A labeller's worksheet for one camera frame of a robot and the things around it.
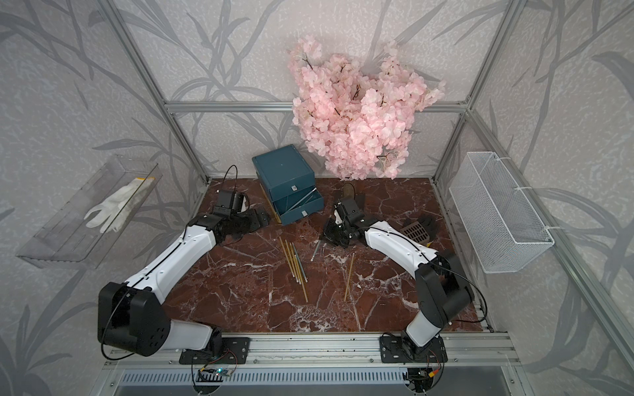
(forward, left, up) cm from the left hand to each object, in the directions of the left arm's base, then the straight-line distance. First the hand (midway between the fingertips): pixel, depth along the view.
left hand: (262, 221), depth 85 cm
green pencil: (+13, -13, -4) cm, 18 cm away
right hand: (-5, -20, -2) cm, 21 cm away
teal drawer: (+10, -12, -4) cm, 16 cm away
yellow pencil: (-5, -7, -15) cm, 18 cm away
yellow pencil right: (-11, -32, -16) cm, 37 cm away
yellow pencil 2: (-8, -9, -16) cm, 20 cm away
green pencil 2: (-3, -18, -15) cm, 24 cm away
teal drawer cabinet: (+14, -9, +6) cm, 17 cm away
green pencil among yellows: (-9, -13, -15) cm, 21 cm away
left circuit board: (-43, +10, -18) cm, 48 cm away
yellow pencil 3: (-13, -13, -16) cm, 24 cm away
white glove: (-8, +36, +16) cm, 40 cm away
